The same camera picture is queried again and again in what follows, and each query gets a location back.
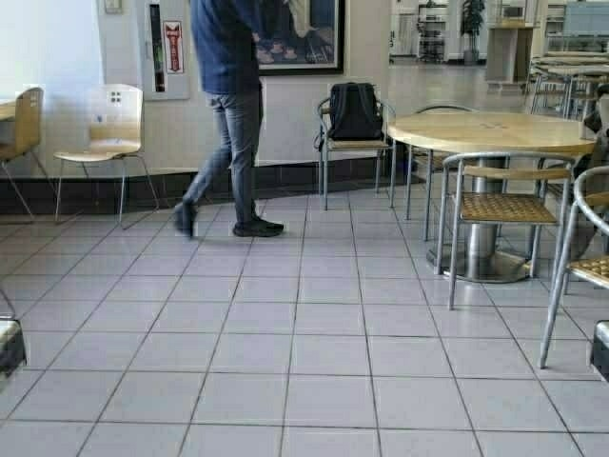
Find light wood plywood chair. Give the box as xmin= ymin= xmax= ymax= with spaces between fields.
xmin=53 ymin=84 xmax=160 ymax=229

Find robot base right corner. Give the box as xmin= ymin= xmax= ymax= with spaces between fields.
xmin=590 ymin=320 xmax=609 ymax=381

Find robot base left corner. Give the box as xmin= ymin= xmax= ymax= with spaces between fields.
xmin=1 ymin=319 xmax=28 ymax=378

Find background tables and chairs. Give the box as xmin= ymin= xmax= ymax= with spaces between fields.
xmin=526 ymin=52 xmax=608 ymax=120

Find metal chair holding backpack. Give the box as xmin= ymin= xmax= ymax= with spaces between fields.
xmin=316 ymin=97 xmax=397 ymax=210

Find black backpack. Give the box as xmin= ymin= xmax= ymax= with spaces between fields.
xmin=315 ymin=82 xmax=384 ymax=151

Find metal chair behind table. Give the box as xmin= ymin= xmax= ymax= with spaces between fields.
xmin=404 ymin=104 xmax=477 ymax=242

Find white fire extinguisher cabinet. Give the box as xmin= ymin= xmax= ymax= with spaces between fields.
xmin=136 ymin=0 xmax=190 ymax=101

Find round wooden table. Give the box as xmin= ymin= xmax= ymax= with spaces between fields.
xmin=388 ymin=111 xmax=596 ymax=276

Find person in blue sweater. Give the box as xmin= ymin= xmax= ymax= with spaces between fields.
xmin=174 ymin=1 xmax=284 ymax=237

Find metal wicker chair near table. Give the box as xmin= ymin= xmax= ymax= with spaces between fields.
xmin=435 ymin=151 xmax=576 ymax=309

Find red arrow sign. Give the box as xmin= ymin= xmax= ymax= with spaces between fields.
xmin=163 ymin=21 xmax=185 ymax=74

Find black shelf rack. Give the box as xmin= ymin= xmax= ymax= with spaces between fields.
xmin=417 ymin=1 xmax=448 ymax=63

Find potted plant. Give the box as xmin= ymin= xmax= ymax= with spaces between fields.
xmin=461 ymin=0 xmax=485 ymax=65

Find wooden counter kiosk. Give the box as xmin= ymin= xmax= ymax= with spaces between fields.
xmin=486 ymin=19 xmax=537 ymax=90

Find metal wicker chair right edge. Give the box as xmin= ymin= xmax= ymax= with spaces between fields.
xmin=538 ymin=165 xmax=608 ymax=369

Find wood chair at far left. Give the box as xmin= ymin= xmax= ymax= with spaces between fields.
xmin=1 ymin=87 xmax=57 ymax=224

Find framed wall picture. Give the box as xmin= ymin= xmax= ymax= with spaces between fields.
xmin=254 ymin=0 xmax=345 ymax=76

